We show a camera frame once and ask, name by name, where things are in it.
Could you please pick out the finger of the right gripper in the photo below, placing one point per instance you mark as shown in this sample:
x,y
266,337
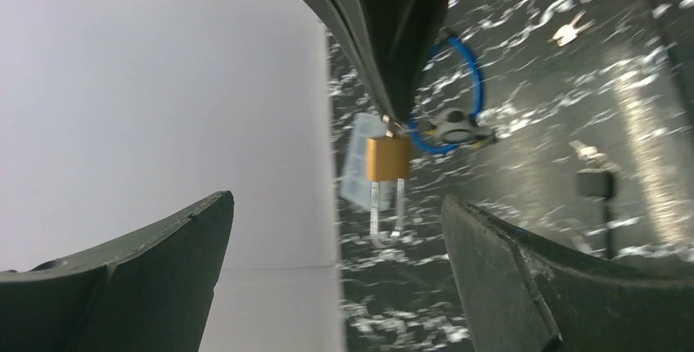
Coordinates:
x,y
388,43

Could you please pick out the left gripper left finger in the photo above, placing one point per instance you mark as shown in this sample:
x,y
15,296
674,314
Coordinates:
x,y
148,290

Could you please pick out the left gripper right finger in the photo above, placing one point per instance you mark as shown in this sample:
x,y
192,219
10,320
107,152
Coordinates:
x,y
523,292

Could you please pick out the blue cable lock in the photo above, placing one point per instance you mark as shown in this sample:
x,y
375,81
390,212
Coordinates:
x,y
454,124

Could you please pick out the black cable padlock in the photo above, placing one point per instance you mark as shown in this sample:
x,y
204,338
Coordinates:
x,y
600,184

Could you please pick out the small brass padlock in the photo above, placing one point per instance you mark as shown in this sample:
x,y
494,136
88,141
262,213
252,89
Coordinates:
x,y
387,160

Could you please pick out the small silver lock key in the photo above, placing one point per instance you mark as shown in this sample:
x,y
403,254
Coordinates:
x,y
592,157

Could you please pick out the clear plastic parts box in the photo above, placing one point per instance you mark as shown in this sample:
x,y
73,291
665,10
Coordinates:
x,y
354,185

